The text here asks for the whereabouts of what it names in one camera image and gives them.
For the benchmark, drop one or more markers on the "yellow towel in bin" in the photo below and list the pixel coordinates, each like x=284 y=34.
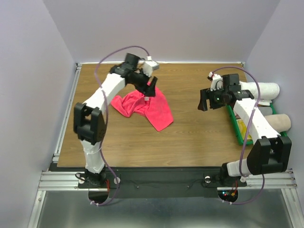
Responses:
x=242 y=128

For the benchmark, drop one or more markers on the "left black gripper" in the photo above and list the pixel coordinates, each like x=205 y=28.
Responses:
x=149 y=90

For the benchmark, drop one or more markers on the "white rolled towel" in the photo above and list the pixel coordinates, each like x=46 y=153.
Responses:
x=268 y=91

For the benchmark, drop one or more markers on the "pink microfiber towel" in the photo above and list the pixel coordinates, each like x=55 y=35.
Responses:
x=156 y=109

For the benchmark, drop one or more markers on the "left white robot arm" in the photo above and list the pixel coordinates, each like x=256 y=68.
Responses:
x=91 y=117

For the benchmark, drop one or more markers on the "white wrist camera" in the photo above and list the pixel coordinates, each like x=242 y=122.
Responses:
x=216 y=81
x=149 y=66

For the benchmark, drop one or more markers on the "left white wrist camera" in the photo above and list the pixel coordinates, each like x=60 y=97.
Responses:
x=149 y=66

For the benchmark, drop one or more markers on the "beige rolled towel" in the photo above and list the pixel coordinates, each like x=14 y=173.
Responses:
x=279 y=122

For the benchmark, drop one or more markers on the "aluminium frame rail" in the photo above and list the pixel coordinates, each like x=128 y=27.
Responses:
x=58 y=181

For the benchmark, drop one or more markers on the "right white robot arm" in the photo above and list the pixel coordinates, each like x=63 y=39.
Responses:
x=270 y=152

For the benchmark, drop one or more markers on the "green plastic bin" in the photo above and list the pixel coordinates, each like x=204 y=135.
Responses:
x=260 y=126

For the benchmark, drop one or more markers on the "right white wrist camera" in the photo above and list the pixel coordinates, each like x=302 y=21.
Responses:
x=216 y=81

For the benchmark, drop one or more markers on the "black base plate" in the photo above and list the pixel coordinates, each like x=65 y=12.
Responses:
x=158 y=182

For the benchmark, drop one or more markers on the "grey rolled towel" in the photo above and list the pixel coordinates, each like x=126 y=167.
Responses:
x=265 y=110

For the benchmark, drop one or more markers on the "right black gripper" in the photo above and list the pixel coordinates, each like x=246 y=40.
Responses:
x=205 y=94

